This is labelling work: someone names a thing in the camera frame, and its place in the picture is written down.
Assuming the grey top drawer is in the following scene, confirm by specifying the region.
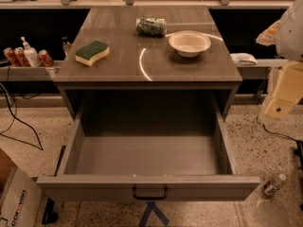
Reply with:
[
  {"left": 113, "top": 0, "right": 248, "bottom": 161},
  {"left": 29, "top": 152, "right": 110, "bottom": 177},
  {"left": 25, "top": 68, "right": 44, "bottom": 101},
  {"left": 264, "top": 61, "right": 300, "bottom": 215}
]
[{"left": 36, "top": 92, "right": 261, "bottom": 202}]

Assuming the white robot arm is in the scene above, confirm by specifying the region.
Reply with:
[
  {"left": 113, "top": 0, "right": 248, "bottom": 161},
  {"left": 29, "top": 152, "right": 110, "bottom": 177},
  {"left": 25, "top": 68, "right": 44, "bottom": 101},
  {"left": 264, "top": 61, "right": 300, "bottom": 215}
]
[{"left": 256, "top": 0, "right": 303, "bottom": 122}]

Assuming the grey side shelf right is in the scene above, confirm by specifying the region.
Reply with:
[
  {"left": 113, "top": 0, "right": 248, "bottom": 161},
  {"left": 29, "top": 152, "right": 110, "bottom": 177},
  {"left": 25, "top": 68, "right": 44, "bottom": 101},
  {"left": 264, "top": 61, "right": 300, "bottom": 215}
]
[{"left": 238, "top": 59, "right": 288, "bottom": 79}]

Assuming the grey side shelf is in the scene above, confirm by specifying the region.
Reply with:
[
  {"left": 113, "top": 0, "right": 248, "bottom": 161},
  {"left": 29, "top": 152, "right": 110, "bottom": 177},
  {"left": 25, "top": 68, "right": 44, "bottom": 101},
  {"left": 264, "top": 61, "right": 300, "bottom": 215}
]
[
  {"left": 0, "top": 61, "right": 62, "bottom": 81},
  {"left": 238, "top": 59, "right": 288, "bottom": 79}
]

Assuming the white folded cloth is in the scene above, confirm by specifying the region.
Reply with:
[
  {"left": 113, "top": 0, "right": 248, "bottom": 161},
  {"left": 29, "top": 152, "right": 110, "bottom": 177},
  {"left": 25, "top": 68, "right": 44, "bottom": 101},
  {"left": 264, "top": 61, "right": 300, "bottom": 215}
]
[{"left": 230, "top": 53, "right": 258, "bottom": 65}]

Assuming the clear plastic bottle on floor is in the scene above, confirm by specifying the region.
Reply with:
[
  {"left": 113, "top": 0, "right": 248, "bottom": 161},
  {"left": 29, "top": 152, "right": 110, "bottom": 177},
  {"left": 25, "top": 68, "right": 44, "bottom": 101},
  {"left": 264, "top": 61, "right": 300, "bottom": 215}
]
[{"left": 262, "top": 174, "right": 287, "bottom": 197}]

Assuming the white paper bowl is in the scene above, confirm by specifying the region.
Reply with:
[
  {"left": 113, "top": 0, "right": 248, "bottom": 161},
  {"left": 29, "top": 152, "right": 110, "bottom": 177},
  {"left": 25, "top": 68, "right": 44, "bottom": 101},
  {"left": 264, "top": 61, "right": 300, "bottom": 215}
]
[{"left": 169, "top": 30, "right": 211, "bottom": 58}]

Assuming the green chip bag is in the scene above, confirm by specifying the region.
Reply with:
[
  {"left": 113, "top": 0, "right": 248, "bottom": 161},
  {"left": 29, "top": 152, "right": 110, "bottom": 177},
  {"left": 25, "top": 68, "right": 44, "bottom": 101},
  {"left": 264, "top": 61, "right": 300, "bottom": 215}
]
[{"left": 135, "top": 17, "right": 167, "bottom": 37}]

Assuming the blue tape cross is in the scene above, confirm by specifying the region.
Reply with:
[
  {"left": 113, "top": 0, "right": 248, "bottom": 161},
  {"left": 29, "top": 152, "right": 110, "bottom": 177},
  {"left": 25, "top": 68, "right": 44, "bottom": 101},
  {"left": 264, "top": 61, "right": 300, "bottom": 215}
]
[{"left": 138, "top": 201, "right": 169, "bottom": 227}]

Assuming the grey wooden cabinet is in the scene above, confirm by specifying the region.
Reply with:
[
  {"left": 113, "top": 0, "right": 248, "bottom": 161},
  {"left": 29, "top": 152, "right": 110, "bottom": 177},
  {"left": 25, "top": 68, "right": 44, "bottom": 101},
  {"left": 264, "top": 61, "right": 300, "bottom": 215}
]
[{"left": 54, "top": 6, "right": 242, "bottom": 115}]

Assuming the green yellow sponge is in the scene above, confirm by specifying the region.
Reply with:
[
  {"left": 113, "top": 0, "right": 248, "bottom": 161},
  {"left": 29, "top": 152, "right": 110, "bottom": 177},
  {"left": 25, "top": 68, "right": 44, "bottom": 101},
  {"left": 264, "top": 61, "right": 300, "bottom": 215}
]
[{"left": 75, "top": 40, "right": 110, "bottom": 66}]

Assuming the red soda can right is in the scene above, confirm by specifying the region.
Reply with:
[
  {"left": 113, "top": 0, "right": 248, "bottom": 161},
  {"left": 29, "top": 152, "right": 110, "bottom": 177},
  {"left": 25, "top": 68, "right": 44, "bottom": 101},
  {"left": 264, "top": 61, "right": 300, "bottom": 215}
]
[{"left": 38, "top": 50, "right": 54, "bottom": 67}]

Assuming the red soda can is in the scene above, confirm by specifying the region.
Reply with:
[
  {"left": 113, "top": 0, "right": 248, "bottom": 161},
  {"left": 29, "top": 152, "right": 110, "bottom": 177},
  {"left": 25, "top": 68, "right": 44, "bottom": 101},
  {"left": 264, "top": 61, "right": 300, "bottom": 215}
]
[
  {"left": 38, "top": 50, "right": 54, "bottom": 67},
  {"left": 3, "top": 47, "right": 20, "bottom": 66},
  {"left": 14, "top": 47, "right": 29, "bottom": 66}
]

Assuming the white soap dispenser bottle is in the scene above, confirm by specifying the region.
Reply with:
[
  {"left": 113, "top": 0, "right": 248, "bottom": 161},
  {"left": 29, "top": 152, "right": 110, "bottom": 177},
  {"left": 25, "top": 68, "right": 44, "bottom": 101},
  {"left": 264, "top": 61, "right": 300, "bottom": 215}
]
[{"left": 21, "top": 37, "right": 41, "bottom": 67}]

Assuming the red soda can middle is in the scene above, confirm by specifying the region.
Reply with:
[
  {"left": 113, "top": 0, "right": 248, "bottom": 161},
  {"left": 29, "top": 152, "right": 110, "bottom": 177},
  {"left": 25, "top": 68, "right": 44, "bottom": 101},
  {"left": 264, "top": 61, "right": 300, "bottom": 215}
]
[{"left": 14, "top": 47, "right": 29, "bottom": 66}]

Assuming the grey side shelf left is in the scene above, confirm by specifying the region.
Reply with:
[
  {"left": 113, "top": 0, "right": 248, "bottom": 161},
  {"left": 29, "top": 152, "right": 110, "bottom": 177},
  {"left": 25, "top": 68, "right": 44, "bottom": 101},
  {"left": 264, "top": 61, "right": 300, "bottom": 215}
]
[{"left": 0, "top": 61, "right": 62, "bottom": 81}]

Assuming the red soda can left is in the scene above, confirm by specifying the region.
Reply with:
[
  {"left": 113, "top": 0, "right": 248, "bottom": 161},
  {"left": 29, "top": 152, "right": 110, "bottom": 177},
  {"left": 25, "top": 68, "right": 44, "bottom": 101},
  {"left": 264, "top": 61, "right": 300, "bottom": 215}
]
[{"left": 3, "top": 47, "right": 20, "bottom": 66}]

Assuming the white cardboard box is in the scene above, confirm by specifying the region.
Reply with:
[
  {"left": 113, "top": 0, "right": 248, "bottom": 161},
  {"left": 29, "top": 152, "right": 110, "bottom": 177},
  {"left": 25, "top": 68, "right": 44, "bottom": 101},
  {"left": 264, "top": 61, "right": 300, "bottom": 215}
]
[{"left": 0, "top": 149, "right": 43, "bottom": 227}]

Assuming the black cable right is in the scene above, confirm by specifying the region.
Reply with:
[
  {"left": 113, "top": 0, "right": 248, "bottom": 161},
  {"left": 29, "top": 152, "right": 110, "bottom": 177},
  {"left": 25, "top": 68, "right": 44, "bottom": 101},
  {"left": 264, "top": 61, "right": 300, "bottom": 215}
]
[{"left": 255, "top": 115, "right": 303, "bottom": 144}]

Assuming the black drawer handle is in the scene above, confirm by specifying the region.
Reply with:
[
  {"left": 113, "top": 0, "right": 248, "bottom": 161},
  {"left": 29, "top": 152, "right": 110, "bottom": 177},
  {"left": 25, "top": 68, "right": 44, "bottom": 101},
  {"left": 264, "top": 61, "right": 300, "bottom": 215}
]
[{"left": 132, "top": 186, "right": 169, "bottom": 201}]

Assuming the black floor cable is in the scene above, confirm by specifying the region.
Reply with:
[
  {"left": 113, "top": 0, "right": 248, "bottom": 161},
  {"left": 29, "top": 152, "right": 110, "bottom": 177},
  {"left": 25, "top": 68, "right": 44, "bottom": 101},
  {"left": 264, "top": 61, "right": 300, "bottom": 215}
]
[{"left": 0, "top": 82, "right": 45, "bottom": 151}]

